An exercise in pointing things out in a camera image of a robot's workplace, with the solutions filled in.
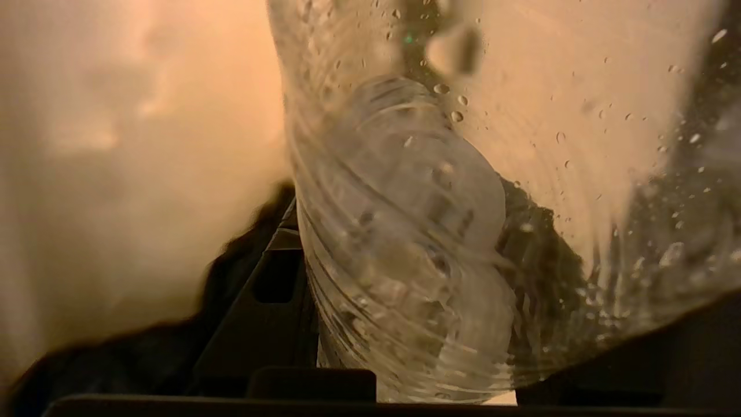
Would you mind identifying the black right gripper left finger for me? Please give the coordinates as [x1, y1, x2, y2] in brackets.
[191, 200, 377, 400]

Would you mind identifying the black umbrella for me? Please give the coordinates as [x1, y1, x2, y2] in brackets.
[6, 182, 297, 406]

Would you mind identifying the clear water bottle grey cap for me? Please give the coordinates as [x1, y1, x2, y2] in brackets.
[266, 0, 741, 406]

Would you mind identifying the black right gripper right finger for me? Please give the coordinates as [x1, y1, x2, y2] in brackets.
[515, 290, 741, 407]

